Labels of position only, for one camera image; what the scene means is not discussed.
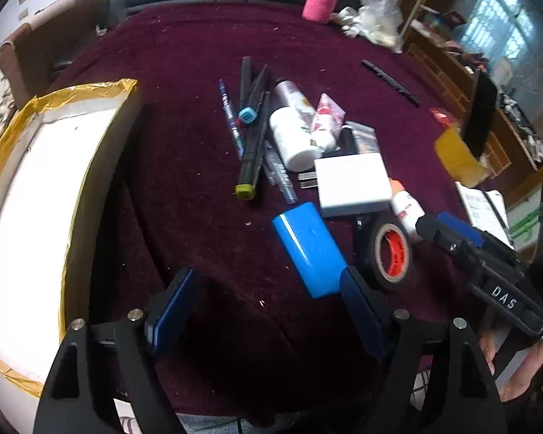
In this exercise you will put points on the slim white printed bottle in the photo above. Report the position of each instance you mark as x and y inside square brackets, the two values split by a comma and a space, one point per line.
[289, 95]

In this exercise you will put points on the white pill bottle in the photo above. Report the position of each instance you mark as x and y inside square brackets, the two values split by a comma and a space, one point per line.
[292, 140]

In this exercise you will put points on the yellow plastic sheet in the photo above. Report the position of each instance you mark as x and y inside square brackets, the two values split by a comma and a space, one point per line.
[457, 158]

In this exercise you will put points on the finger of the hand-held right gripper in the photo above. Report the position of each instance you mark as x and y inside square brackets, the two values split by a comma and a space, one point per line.
[457, 225]
[434, 230]

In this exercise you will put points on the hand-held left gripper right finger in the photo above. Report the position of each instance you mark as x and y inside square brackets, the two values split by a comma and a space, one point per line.
[362, 307]

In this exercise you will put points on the black marker teal end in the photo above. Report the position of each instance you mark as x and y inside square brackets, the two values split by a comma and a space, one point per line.
[259, 86]

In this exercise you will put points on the plain black marker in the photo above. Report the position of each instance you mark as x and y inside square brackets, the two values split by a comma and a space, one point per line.
[245, 77]

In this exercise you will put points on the white notebook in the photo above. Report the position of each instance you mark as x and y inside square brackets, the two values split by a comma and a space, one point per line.
[479, 210]

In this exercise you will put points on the wooden shelf unit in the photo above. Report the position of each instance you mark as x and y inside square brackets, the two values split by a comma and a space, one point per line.
[448, 72]

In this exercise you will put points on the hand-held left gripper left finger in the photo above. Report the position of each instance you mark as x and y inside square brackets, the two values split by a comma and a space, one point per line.
[172, 307]

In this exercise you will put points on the silver foil packet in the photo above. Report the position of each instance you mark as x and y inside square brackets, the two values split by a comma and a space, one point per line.
[366, 138]

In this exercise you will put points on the black tape roll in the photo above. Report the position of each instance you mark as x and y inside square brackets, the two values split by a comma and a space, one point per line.
[369, 244]

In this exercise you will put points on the clear plastic bag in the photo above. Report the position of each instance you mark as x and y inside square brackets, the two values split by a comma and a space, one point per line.
[380, 18]

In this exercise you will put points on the black comb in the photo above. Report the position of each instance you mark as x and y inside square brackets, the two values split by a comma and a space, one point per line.
[391, 82]

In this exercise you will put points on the red packet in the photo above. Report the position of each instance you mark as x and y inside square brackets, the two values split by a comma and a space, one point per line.
[441, 117]

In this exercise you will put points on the white glue bottle orange cap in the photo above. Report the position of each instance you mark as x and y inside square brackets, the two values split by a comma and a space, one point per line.
[405, 208]

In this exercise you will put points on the maroon tablecloth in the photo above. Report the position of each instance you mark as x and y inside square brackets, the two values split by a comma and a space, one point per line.
[185, 99]

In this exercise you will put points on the gold-edged white box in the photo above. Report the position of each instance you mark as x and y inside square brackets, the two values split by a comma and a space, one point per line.
[27, 235]

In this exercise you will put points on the clear plastic pen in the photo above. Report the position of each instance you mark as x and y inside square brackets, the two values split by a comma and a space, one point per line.
[283, 176]

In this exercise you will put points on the small black box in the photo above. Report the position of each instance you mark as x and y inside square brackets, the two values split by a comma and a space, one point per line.
[346, 142]

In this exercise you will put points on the blue pen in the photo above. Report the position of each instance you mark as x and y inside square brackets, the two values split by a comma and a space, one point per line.
[230, 117]

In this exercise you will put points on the black marker green end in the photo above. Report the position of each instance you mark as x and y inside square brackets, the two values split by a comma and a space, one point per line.
[253, 153]

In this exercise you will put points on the blue power bank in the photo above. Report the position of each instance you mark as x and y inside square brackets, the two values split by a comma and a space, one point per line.
[310, 248]

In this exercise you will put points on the person's right hand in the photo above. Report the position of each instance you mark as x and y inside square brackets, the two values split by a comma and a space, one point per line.
[520, 370]

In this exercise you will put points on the brown chair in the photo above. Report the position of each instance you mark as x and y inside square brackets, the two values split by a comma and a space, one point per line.
[49, 31]

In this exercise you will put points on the rose print cream tube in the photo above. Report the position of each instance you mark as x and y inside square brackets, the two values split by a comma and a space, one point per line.
[328, 115]

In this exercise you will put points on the white power adapter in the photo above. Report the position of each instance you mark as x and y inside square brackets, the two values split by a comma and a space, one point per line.
[353, 183]

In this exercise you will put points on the black tablet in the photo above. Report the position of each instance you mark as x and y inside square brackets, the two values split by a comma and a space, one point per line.
[479, 113]

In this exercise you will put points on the window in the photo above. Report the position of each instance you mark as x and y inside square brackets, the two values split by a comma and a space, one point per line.
[497, 18]

